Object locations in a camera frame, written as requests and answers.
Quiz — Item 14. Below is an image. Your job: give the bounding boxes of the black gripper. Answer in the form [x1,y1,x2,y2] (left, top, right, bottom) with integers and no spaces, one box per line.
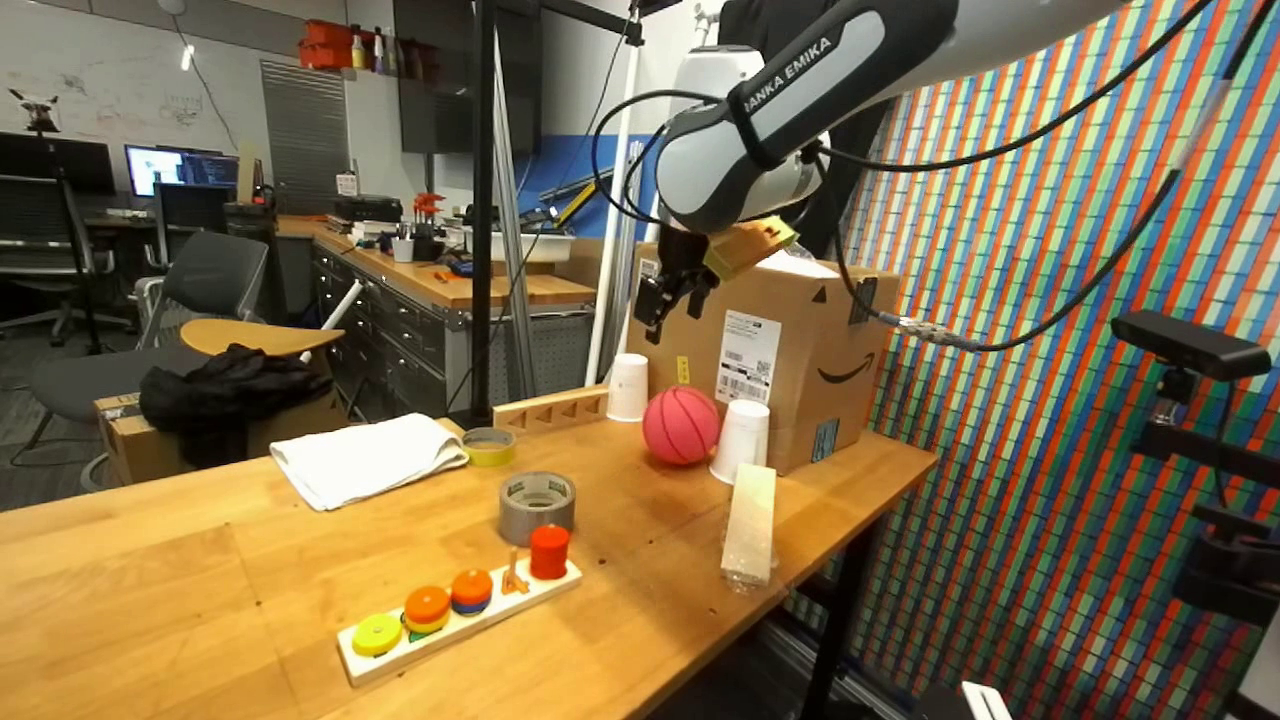
[633,230,723,346]

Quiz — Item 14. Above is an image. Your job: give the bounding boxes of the pink basketball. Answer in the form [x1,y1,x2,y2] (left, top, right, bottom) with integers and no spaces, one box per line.
[642,385,729,471]

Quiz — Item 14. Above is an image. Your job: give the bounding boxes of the long pale wooden block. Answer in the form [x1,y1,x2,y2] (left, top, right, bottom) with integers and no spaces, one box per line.
[717,461,786,591]

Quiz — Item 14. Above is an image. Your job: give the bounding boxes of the grey duct tape roll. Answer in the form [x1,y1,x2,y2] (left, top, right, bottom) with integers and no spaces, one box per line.
[497,466,581,546]

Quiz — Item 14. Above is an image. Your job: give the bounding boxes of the white pole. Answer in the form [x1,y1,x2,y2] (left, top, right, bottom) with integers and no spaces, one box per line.
[586,0,651,391]

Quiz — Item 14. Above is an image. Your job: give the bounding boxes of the white paper cup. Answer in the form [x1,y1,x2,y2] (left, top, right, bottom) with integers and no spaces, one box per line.
[603,346,656,426]
[707,397,776,489]

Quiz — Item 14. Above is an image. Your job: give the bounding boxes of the large cardboard shipping box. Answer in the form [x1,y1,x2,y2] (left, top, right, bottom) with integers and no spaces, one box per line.
[633,252,905,480]

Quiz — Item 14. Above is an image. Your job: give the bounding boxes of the wooden rack with holes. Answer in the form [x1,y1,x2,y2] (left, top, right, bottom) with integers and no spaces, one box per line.
[489,385,614,441]

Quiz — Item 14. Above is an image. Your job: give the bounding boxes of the blue board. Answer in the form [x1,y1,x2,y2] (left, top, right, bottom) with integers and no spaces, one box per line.
[515,131,672,242]

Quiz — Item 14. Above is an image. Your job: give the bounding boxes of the black hanging cloth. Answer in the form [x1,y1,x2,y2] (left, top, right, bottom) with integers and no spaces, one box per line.
[795,114,887,260]

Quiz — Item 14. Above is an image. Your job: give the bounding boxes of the black vertical pole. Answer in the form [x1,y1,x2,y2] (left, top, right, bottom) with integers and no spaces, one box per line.
[466,0,504,433]

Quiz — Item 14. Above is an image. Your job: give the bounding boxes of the yellow clear tape roll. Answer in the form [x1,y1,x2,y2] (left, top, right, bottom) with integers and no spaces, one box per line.
[459,423,521,471]

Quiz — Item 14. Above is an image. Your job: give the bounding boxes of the wooden desk with drawers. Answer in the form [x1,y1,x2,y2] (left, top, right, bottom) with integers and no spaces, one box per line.
[274,212,597,423]

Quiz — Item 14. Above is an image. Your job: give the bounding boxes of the red cylinder toy piece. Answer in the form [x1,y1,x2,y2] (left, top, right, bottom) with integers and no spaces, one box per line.
[529,518,576,583]

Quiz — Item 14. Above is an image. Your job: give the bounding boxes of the white folded towel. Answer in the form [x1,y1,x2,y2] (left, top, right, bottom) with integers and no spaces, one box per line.
[270,406,477,517]

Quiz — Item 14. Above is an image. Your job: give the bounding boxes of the white wooden toy tray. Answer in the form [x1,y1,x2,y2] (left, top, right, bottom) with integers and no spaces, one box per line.
[334,556,590,686]

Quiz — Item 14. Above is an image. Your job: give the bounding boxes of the orange toy piece purple base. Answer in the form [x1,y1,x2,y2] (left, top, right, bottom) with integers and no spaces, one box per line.
[448,565,501,614]

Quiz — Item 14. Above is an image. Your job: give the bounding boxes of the orange stacking toy piece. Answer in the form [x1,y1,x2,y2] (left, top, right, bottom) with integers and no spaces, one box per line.
[401,579,457,637]

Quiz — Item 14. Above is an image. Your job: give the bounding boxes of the round wooden stool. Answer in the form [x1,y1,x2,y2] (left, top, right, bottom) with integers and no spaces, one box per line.
[178,314,347,365]

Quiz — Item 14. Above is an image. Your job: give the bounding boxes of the red container on shelf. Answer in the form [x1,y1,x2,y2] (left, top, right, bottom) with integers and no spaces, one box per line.
[297,15,355,77]

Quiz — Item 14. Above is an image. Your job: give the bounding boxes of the yellow-green stacking toy piece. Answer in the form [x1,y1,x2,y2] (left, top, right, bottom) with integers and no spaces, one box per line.
[347,606,410,658]

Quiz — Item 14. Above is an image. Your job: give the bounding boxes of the grey office chair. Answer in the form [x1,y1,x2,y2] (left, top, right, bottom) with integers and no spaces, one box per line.
[132,225,278,355]

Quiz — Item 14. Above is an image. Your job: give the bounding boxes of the black bag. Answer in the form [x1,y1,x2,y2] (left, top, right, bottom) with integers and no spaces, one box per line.
[136,339,338,466]

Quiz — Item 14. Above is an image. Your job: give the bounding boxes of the multicolour patterned backdrop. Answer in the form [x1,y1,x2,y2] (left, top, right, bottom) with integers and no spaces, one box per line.
[786,0,1280,720]

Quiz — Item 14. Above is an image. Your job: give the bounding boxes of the white floor label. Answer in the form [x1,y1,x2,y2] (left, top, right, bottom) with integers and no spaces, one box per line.
[955,675,1020,720]

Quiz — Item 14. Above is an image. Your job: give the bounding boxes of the lit computer monitor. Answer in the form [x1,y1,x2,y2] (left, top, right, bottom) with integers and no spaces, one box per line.
[122,141,245,203]

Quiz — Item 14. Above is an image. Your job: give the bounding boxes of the low cardboard crate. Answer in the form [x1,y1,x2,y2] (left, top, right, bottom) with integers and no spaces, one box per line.
[93,387,352,489]

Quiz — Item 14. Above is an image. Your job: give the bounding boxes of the black office chair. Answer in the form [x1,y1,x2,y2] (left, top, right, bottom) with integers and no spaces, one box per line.
[0,171,113,352]

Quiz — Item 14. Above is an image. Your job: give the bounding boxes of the dark computer monitor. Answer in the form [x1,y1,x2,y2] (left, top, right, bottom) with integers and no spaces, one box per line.
[0,128,122,242]

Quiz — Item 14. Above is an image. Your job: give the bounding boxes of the small tripod device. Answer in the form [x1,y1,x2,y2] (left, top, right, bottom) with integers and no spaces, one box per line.
[3,84,64,141]

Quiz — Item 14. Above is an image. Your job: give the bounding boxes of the wooden camera mount plate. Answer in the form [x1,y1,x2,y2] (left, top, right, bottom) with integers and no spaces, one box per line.
[700,215,802,287]

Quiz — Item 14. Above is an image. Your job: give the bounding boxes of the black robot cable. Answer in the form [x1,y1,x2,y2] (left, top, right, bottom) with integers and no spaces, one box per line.
[590,0,1280,361]

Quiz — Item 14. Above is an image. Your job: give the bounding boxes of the dark wall cabinet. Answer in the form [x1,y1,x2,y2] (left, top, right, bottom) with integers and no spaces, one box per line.
[393,0,544,159]

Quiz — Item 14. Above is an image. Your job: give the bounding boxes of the black metal table frame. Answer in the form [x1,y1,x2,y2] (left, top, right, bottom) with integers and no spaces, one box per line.
[795,517,887,720]

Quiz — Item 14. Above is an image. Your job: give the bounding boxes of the black stereo camera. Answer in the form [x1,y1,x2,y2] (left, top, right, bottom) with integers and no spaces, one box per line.
[1108,309,1278,387]

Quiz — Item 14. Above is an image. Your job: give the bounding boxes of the black camera stand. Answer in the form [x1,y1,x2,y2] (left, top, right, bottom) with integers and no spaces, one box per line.
[1133,372,1280,633]

